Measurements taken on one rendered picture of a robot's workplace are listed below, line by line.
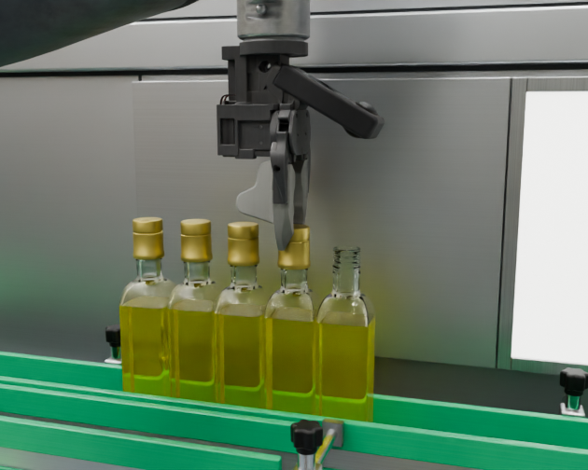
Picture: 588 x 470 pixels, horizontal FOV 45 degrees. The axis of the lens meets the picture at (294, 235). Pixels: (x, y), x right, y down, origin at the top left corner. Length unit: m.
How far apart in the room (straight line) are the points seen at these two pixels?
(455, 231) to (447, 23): 0.24
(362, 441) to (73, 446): 0.30
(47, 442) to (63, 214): 0.38
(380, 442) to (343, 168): 0.32
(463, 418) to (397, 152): 0.31
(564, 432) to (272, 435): 0.31
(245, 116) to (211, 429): 0.33
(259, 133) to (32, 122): 0.44
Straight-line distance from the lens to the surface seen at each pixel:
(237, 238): 0.76
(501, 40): 0.85
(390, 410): 0.83
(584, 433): 0.83
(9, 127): 1.10
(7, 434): 0.83
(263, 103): 0.74
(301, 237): 0.74
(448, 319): 0.88
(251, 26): 0.73
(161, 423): 0.81
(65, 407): 0.87
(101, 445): 0.77
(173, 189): 0.94
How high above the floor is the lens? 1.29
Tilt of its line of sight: 10 degrees down
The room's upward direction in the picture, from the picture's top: straight up
